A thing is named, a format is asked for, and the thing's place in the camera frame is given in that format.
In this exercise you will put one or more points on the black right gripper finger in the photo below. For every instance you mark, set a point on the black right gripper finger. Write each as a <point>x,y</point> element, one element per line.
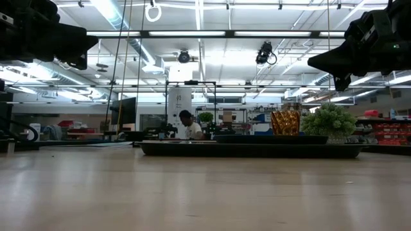
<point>329,69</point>
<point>329,57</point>

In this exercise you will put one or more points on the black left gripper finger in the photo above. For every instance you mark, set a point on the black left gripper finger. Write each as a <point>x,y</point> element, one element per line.
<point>85,36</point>
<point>83,47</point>

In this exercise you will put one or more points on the amber ribbed cup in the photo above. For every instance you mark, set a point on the amber ribbed cup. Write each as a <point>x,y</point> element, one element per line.
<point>285,123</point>

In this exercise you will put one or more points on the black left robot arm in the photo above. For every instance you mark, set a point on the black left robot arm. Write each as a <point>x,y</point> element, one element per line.
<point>19,32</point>

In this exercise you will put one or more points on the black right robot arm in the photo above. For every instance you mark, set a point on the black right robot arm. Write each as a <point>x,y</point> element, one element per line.
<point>398,32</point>

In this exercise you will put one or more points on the black rectangular tray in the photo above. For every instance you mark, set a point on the black rectangular tray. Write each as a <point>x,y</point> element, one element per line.
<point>250,150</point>

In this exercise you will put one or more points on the green artificial plant ball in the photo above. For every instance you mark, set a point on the green artificial plant ball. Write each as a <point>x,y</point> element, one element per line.
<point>329,123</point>

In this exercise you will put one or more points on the black overhead light beam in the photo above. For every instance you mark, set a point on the black overhead light beam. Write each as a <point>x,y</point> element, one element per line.
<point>144,33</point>

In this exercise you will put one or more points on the black computer monitor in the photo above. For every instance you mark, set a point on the black computer monitor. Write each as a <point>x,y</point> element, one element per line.
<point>125,110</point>

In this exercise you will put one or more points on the red box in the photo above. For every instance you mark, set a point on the red box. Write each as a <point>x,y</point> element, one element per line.
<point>65,123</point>

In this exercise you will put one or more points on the shelf with red bins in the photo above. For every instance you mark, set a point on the shelf with red bins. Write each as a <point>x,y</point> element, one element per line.
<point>388,133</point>

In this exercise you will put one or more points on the black equipment block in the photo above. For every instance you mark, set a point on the black equipment block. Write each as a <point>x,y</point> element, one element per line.
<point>4,112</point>

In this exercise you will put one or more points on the white container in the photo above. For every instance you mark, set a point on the white container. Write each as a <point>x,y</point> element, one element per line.
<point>34,130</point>

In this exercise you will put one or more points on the cardboard box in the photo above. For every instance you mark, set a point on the cardboard box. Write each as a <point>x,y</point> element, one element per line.
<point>227,116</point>

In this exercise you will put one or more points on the small green background plant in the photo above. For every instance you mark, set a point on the small green background plant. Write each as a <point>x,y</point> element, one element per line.
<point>206,117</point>

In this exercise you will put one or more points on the person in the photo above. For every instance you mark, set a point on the person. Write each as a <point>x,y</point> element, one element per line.
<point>192,130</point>

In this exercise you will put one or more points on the silver ventilation duct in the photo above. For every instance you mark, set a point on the silver ventilation duct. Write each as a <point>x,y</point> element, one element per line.
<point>112,16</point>

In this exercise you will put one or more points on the black metal table frame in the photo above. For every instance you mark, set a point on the black metal table frame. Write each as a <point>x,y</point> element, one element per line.
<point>385,150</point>

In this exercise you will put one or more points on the black round overhead camera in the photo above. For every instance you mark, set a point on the black round overhead camera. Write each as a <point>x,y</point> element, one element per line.
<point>184,57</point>

